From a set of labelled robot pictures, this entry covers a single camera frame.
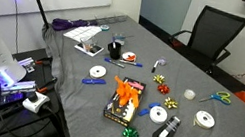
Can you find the silver robot base platform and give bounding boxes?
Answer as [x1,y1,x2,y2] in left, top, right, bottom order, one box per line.
[0,51,43,121]

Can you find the small clear plastic tray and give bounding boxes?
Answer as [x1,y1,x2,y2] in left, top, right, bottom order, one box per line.
[111,31,128,47]

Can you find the purple cloth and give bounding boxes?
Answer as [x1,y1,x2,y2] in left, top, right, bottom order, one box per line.
[50,13,100,39]

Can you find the teal tape roll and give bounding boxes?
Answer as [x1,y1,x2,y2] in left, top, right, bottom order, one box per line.
[99,23,111,33]

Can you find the white label sheet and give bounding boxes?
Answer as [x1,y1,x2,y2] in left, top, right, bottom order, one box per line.
[62,20,103,47]

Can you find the clear box with heart stamp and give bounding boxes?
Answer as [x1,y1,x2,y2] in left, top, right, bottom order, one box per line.
[77,35,98,54]

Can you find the black cup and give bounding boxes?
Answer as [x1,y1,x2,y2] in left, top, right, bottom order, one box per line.
[105,40,124,62]

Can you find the blue capped silver marker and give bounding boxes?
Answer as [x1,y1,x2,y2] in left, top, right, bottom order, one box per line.
[102,56,127,70]

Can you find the orange white ribbon spool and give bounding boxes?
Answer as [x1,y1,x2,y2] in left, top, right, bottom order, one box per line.
[120,49,139,64]

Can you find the blue marker pen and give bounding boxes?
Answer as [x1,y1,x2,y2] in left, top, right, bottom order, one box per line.
[80,75,108,89]

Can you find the black white marker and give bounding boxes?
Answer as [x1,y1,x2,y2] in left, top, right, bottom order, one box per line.
[150,59,160,75]

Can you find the small clear tape holder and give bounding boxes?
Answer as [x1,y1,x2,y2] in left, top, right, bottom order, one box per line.
[157,56,169,67]

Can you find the gold gift bow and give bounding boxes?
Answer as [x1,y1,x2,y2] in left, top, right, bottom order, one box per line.
[151,72,167,86]
[162,95,180,112]

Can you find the red gift bow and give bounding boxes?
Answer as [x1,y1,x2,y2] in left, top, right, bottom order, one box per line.
[156,82,172,97]

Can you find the white box with black knob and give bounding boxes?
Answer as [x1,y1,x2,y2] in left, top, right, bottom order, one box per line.
[21,89,52,116]

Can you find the black office chair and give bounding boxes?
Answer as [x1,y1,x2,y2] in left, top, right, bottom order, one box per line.
[163,0,245,80]

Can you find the blue flat strip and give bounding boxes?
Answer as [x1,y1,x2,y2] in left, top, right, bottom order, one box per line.
[137,98,162,121]

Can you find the clear tape roll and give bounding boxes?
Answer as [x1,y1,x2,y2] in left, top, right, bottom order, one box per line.
[182,88,198,102]

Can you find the green gift bow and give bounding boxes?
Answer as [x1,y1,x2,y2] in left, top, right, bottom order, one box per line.
[121,125,141,137]

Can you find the black tape dispenser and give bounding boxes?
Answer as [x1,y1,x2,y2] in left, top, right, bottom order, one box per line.
[151,111,183,137]

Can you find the gray table cloth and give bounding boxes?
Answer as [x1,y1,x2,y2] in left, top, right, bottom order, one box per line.
[22,0,245,137]

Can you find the orange handled clamp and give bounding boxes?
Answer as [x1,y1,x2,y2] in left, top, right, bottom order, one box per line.
[36,76,57,97]
[34,54,53,68]

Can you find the blue green handled scissors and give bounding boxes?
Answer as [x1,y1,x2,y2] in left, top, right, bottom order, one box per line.
[198,86,234,109]

